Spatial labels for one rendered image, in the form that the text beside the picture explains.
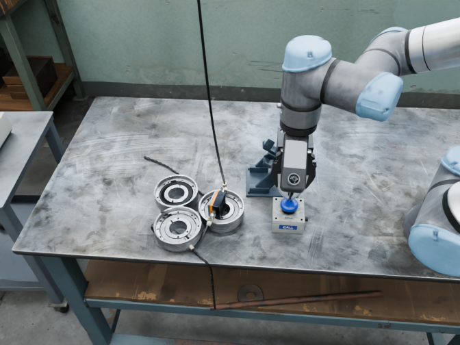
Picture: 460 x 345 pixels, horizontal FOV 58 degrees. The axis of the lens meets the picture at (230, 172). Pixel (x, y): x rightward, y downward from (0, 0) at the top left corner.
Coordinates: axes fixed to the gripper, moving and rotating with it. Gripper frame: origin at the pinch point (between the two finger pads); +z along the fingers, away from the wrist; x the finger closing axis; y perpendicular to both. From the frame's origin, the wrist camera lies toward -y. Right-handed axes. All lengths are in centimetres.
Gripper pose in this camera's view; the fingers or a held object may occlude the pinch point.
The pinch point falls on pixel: (289, 198)
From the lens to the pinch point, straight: 91.2
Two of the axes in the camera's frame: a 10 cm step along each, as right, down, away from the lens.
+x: -10.0, -0.5, 0.7
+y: 0.9, -7.0, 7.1
